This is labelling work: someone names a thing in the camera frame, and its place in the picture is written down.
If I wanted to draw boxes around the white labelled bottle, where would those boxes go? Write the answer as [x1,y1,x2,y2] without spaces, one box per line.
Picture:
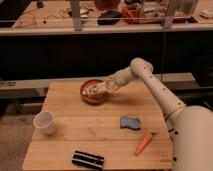
[82,80,107,96]

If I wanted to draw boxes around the orange ceramic bowl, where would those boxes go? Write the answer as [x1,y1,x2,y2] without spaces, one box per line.
[80,79,109,105]

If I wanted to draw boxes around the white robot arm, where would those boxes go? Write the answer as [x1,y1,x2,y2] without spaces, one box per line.
[106,58,213,171]

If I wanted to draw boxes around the blue sponge cloth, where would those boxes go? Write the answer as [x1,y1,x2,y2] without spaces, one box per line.
[120,116,141,131]

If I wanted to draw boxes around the wooden cutting board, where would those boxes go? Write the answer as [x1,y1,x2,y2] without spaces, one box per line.
[22,82,172,171]

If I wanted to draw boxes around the orange toy carrot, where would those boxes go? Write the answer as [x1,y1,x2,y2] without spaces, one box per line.
[134,132,157,156]

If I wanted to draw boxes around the black device on shelf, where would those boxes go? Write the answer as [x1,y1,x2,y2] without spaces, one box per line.
[97,10,121,25]

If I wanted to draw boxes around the orange tool on shelf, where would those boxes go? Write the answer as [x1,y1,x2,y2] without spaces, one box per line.
[122,5,139,24]

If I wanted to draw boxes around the black white striped box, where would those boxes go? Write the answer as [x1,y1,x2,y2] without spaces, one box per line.
[72,151,105,171]

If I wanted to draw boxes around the background workbench shelf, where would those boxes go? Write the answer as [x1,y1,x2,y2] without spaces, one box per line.
[0,0,213,35]

